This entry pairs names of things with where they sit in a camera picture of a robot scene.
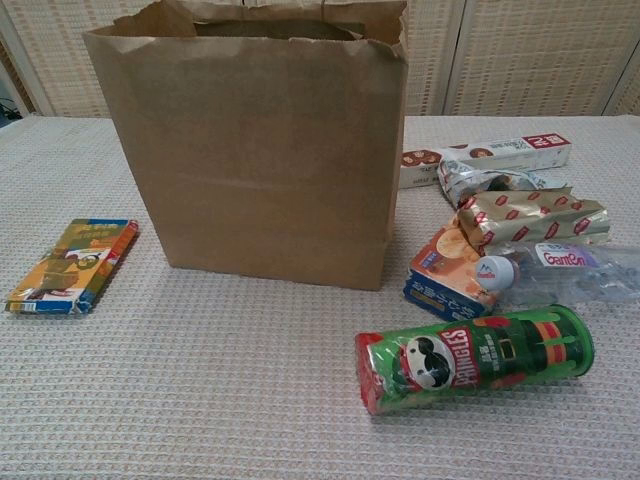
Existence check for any clear bottle with cap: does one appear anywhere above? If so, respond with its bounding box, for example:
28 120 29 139
473 242 640 309

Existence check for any brown paper shopping bag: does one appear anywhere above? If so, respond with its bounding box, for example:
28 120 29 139
82 0 409 294

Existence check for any long white cookie box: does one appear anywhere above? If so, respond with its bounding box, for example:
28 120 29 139
399 133 574 190

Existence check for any orange blue biscuit box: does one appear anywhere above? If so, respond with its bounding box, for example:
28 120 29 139
402 214 501 322

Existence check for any silver foil wrapper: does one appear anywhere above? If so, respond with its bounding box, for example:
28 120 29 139
457 188 611 251

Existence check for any woven folding screen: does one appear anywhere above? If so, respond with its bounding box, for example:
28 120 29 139
0 0 640 121

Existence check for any silver white snack bag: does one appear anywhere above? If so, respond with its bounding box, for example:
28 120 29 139
436 158 574 211

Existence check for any green Pringles can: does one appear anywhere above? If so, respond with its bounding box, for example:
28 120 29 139
354 303 596 417

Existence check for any yellow green snack box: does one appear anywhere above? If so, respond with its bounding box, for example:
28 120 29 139
4 217 140 316

